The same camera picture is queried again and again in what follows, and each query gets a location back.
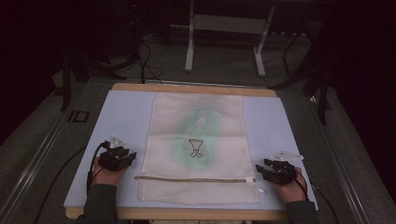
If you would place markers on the small white tag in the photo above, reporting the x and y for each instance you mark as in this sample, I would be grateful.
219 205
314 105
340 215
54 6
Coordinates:
261 190

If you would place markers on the person's right hand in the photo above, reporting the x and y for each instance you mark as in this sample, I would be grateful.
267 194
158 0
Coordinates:
291 191

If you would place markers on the white metal stand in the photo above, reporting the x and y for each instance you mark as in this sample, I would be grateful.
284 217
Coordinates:
229 28

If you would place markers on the green garment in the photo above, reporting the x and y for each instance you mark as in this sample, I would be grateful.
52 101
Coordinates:
194 137

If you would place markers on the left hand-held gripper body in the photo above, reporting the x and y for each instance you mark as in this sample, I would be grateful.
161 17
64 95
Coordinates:
112 158

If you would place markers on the person's left hand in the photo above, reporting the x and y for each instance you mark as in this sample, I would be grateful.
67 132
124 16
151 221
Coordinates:
107 177

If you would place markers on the black stand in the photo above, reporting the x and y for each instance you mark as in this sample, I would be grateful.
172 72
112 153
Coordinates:
314 81
81 65

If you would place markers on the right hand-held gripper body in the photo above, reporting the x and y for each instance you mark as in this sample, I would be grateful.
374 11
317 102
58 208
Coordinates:
281 172

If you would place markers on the light blue mat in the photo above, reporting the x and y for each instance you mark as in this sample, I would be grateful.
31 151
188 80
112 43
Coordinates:
124 118

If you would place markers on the metal floor rail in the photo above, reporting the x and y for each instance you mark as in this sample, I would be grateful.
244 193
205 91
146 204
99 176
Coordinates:
342 165
34 161

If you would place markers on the white mesh laundry bag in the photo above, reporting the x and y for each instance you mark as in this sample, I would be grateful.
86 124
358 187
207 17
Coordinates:
199 124

